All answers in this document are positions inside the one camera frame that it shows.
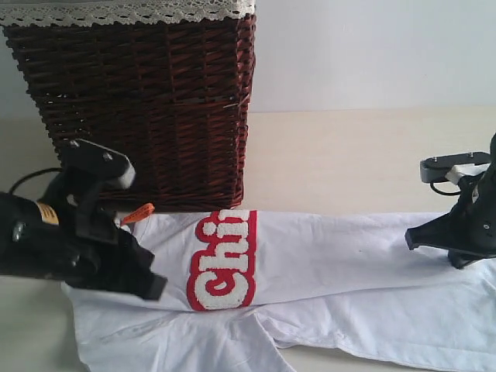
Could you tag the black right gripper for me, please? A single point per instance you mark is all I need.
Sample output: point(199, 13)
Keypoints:
point(473, 219)

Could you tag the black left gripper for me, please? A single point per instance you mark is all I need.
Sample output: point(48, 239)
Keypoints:
point(105, 257)

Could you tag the white t-shirt with red lettering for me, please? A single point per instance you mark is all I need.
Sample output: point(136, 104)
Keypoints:
point(242, 285)

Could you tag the dark red wicker basket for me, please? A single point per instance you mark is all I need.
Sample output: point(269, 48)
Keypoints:
point(172, 97)

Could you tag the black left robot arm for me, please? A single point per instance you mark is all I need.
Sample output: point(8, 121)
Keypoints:
point(32, 241)

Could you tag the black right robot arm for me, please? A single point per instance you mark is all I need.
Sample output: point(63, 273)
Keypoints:
point(492, 155)

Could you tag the white lace cloth trim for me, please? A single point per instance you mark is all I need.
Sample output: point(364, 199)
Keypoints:
point(89, 13)

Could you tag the orange clothing tag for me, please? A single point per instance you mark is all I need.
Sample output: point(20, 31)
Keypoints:
point(138, 215)

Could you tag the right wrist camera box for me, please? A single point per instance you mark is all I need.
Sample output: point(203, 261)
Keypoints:
point(451, 168)

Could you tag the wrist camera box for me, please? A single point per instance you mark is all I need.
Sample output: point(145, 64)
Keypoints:
point(451, 168)
point(109, 166)

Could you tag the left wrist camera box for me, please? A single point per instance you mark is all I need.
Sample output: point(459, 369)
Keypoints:
point(109, 166)

